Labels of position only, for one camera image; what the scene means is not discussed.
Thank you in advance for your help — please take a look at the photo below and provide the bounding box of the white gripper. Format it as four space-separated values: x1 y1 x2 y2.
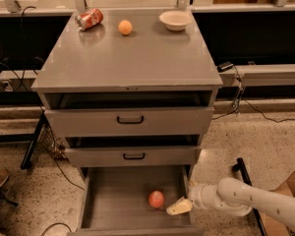
166 181 219 215

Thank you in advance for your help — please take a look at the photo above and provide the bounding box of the grey bottom drawer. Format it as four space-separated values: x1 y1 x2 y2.
68 165 204 236

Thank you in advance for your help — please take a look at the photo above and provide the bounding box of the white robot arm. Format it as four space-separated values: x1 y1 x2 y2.
166 178 295 230

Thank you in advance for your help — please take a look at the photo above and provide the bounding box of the grey top drawer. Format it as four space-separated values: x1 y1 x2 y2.
45 107 213 137

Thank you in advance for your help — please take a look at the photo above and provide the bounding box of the orange fruit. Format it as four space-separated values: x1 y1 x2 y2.
118 20 133 35

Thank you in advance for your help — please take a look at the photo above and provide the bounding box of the black floor cable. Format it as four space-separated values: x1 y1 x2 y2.
39 222 72 236

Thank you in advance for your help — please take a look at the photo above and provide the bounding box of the grey drawer cabinet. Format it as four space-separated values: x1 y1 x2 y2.
30 7 224 236

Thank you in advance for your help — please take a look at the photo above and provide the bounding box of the grey drawer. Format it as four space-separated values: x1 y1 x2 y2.
68 165 204 236
65 147 201 167
45 107 213 137

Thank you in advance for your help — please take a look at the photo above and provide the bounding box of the cardboard box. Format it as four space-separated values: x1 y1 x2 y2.
260 171 295 236

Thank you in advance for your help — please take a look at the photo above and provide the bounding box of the black table leg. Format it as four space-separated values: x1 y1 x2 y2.
21 114 45 170

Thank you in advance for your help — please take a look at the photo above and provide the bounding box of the black power adapter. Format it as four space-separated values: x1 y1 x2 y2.
217 62 233 73

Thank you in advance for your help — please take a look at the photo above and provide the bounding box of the white bowl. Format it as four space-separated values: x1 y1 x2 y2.
159 11 192 31

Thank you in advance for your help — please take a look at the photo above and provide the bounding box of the red apple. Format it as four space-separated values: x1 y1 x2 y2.
147 190 165 208

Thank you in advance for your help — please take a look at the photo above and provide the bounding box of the grey middle drawer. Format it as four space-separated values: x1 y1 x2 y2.
65 147 201 167

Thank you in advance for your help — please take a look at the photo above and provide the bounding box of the red soda can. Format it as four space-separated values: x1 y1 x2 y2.
75 9 103 31

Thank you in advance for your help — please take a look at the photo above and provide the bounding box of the black metal stand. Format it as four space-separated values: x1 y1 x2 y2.
232 157 267 236

